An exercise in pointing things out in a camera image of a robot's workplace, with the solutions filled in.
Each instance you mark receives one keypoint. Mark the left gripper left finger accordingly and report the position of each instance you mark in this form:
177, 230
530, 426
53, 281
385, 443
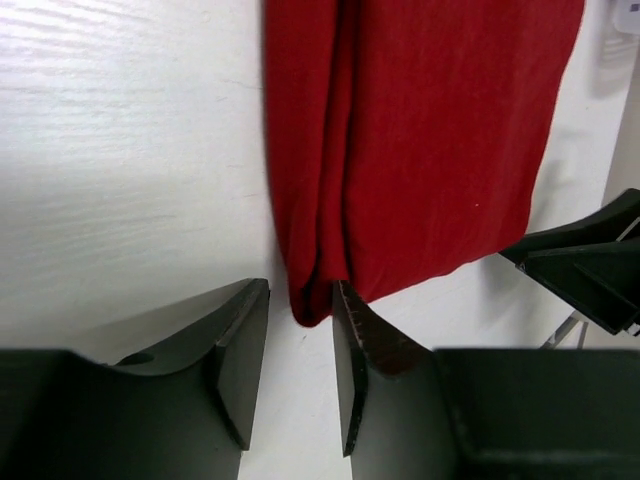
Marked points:
182, 408

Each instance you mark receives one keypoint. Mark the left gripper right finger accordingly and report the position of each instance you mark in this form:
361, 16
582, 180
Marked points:
408, 412

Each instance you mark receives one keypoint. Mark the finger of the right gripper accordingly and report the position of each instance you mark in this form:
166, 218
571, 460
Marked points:
591, 264

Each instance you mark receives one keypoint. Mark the red t shirt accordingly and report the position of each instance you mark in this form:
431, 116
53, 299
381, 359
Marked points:
404, 138

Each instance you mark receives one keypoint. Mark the white plastic basket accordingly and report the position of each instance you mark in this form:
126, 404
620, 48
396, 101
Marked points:
626, 16

